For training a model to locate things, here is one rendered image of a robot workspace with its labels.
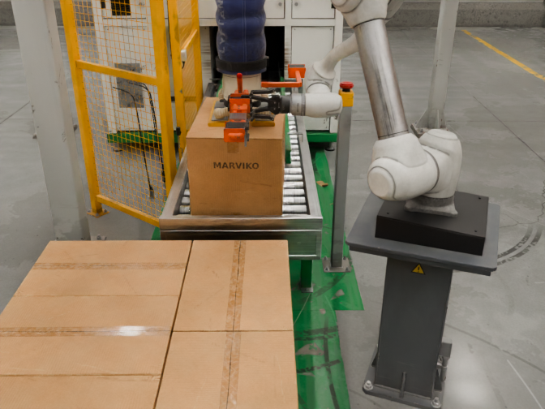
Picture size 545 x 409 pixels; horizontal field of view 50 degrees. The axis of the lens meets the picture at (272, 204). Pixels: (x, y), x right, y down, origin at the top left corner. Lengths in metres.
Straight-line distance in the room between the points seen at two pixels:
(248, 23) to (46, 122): 1.29
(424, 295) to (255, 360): 0.73
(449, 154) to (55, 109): 2.02
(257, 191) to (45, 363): 1.09
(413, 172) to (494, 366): 1.19
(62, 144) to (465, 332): 2.25
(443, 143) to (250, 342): 0.91
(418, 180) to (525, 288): 1.59
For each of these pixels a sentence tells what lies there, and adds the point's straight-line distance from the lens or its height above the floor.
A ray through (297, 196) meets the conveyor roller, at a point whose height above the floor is 0.52.
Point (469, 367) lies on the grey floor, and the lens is 2.76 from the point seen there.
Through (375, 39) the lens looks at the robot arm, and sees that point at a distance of 1.93.
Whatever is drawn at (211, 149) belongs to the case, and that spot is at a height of 0.90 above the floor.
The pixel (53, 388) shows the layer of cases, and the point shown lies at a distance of 1.85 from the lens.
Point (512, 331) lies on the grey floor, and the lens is 3.03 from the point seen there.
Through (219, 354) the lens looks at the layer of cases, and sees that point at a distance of 1.86.
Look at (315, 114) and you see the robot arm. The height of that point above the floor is 1.05.
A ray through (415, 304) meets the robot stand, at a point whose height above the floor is 0.46.
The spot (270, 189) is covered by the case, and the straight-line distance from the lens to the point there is 2.46.
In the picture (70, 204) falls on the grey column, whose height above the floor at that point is 0.33.
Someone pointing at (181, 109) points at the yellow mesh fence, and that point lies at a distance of 3.61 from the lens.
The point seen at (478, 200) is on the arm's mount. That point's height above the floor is 0.81.
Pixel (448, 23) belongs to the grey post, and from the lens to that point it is 5.29.
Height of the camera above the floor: 1.75
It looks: 26 degrees down
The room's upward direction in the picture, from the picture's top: straight up
